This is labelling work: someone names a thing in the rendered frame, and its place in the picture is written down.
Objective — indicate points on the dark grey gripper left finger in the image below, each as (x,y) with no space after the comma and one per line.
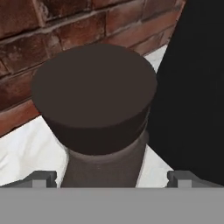
(43,176)

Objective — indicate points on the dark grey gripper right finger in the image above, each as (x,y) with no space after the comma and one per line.
(179,176)

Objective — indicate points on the grey jar with dark lid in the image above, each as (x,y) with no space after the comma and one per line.
(93,96)

